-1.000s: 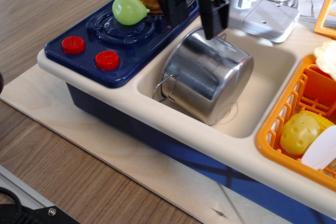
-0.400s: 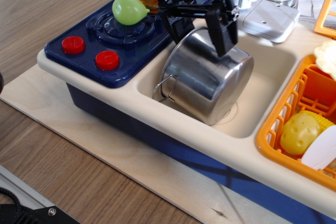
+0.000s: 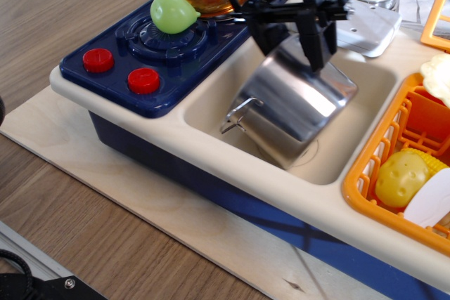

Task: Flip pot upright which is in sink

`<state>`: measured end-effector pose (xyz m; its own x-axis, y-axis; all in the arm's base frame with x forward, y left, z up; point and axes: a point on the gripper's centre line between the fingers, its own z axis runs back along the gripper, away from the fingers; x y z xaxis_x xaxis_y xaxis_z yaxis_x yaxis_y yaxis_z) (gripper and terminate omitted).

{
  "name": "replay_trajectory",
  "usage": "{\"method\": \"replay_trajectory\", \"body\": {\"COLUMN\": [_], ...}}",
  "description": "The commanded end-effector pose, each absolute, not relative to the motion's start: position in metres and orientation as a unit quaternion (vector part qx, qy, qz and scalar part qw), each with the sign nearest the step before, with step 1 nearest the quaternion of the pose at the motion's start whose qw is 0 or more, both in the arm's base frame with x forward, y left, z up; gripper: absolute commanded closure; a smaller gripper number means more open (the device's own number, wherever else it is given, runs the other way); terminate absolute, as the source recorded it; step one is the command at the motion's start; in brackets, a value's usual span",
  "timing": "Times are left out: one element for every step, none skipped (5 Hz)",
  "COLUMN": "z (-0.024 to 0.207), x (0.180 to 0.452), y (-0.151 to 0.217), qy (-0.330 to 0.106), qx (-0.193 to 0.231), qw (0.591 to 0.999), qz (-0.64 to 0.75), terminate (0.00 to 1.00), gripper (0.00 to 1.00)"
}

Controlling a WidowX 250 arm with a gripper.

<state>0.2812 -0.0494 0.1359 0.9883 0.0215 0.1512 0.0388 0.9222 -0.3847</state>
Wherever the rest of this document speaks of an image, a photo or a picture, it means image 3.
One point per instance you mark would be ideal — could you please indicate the white plastic plate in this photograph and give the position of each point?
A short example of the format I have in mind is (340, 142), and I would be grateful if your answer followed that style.
(430, 200)

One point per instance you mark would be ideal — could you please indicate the dark blue toy stove top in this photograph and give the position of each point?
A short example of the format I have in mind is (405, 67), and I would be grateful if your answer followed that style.
(182, 60)

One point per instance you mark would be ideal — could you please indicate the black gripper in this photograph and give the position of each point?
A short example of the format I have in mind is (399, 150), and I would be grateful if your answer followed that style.
(315, 23)

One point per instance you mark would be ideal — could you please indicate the yellow toy potato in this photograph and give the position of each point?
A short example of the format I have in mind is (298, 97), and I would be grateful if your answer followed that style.
(400, 178)

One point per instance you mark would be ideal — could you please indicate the red stove knob left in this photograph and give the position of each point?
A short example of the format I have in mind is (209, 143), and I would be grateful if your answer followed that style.
(98, 60)

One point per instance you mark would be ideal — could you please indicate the white toy faucet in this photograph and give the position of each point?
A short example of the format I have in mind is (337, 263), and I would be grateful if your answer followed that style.
(368, 30)

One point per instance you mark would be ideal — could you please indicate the stainless steel toy pot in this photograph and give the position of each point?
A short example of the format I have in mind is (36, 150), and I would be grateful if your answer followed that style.
(284, 104)

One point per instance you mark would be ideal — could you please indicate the orange rack frame upright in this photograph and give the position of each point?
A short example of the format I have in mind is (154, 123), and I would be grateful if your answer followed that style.
(436, 30)

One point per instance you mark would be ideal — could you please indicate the green toy pear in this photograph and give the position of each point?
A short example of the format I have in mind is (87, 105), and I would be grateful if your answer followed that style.
(173, 16)

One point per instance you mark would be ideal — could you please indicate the red stove knob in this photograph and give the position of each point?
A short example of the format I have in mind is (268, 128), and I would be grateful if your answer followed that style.
(98, 60)
(143, 81)

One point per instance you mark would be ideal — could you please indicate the orange plastic dish rack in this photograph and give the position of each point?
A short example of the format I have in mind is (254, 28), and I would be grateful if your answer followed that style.
(409, 146)

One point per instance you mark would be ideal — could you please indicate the light plywood base board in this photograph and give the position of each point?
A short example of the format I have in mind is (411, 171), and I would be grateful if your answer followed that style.
(133, 234)

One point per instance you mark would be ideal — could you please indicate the yellow toy corn cob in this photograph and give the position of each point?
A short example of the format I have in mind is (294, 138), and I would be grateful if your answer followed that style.
(434, 165)

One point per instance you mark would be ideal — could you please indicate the cream toy kitchen sink unit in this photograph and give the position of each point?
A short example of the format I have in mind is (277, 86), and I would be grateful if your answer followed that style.
(308, 205)

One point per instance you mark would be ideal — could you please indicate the red stove knob right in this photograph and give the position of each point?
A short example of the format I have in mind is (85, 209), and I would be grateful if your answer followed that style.
(143, 81)

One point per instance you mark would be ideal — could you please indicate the black bracket with screw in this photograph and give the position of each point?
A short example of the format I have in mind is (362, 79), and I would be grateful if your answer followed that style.
(14, 286)

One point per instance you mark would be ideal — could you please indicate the cream toy cauliflower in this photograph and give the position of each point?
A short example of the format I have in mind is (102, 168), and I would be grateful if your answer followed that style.
(435, 73)

